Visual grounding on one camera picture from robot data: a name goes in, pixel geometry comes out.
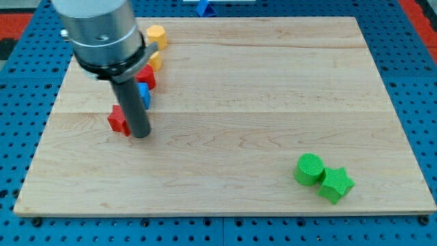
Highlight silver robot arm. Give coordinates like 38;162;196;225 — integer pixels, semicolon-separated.
52;0;158;83

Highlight red star block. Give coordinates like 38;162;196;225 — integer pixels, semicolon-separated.
107;105;130;137

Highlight green star block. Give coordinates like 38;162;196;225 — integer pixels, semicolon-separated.
317;167;355;204

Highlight wooden board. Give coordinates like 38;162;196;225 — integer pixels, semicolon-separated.
14;17;436;217

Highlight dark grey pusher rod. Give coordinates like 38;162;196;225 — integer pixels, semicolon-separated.
111;78;151;138

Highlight blue cube block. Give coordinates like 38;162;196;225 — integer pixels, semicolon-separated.
137;83;152;109

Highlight red heart block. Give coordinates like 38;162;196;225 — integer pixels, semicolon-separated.
135;64;156;90

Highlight small yellow block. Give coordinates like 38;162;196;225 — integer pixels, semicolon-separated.
147;51;162;72

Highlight green cylinder block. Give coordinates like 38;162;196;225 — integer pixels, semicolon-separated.
294;153;324;186

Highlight yellow hexagon block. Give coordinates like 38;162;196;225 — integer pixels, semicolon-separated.
146;25;167;51

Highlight blue triangle block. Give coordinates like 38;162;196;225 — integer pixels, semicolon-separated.
196;0;216;17

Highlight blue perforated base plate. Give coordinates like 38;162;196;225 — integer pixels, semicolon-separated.
1;0;436;245

